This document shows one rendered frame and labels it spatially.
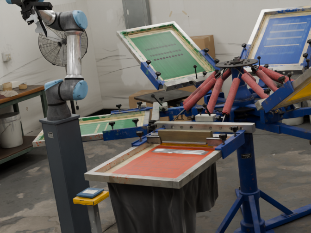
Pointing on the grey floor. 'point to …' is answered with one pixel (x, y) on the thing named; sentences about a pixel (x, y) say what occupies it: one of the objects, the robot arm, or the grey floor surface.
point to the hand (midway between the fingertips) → (42, 30)
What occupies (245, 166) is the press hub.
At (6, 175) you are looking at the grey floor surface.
